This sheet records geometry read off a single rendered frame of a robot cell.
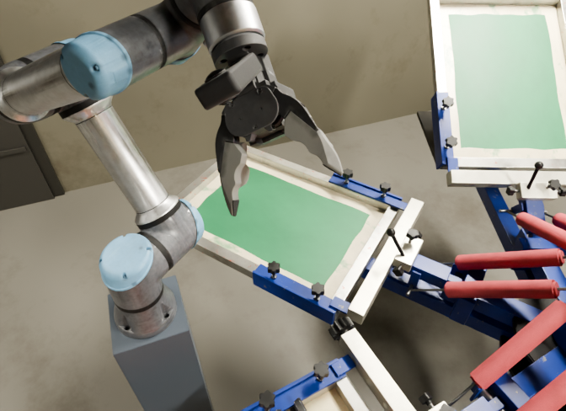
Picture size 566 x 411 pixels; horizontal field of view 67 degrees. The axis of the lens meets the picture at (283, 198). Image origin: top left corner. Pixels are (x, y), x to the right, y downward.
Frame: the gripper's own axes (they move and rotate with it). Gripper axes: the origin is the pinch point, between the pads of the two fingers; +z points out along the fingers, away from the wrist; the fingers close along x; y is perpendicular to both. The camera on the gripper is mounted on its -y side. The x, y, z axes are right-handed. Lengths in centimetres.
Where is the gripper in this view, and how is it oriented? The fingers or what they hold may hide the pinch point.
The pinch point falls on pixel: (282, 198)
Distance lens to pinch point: 50.6
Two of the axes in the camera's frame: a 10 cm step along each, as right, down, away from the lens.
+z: 3.2, 9.4, -0.8
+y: 3.9, -0.6, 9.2
